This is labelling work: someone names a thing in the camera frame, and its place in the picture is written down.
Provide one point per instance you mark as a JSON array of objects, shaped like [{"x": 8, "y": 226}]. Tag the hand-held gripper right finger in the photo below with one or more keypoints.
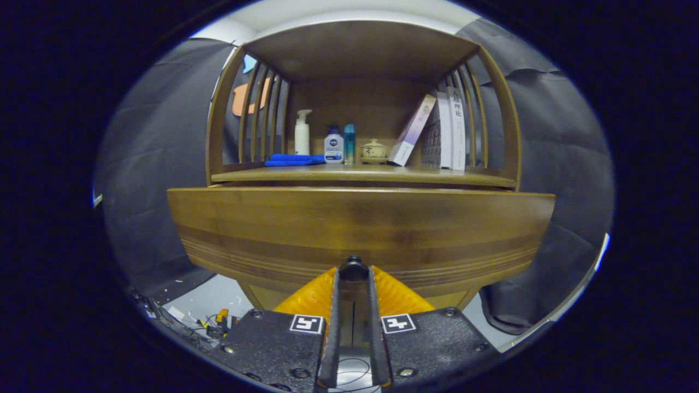
[{"x": 375, "y": 327}]

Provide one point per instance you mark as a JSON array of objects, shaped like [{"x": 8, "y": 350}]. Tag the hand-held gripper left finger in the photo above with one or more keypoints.
[{"x": 333, "y": 327}]

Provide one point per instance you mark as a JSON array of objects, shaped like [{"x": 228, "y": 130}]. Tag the black round drawer knob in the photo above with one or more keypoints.
[{"x": 354, "y": 270}]

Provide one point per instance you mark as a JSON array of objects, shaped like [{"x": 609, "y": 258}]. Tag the brown wooden drawer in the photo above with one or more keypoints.
[{"x": 355, "y": 218}]

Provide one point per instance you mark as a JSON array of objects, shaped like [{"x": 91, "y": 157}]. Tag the brown wooden countertop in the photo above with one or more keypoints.
[{"x": 355, "y": 173}]

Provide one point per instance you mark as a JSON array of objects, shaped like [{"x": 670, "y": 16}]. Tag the brown wooden cabinet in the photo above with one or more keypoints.
[{"x": 355, "y": 54}]

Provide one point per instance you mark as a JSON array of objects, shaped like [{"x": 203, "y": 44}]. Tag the blue folded cloth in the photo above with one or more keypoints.
[{"x": 292, "y": 160}]

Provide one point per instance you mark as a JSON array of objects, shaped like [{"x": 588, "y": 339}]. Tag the beige lidded teacup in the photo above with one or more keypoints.
[{"x": 374, "y": 151}]

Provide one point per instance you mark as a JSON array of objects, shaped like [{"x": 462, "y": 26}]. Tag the white bottle with blue cap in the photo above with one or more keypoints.
[{"x": 333, "y": 150}]

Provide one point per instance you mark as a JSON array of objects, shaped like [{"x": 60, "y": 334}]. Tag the slim teal bottle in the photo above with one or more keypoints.
[{"x": 349, "y": 144}]

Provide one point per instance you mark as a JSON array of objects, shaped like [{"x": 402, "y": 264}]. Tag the white pump bottle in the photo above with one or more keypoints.
[{"x": 302, "y": 139}]

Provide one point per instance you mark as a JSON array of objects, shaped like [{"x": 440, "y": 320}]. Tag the grey patterned book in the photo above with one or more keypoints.
[{"x": 431, "y": 144}]

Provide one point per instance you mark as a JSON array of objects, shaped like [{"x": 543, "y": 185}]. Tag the purple and white book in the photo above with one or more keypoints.
[{"x": 412, "y": 131}]

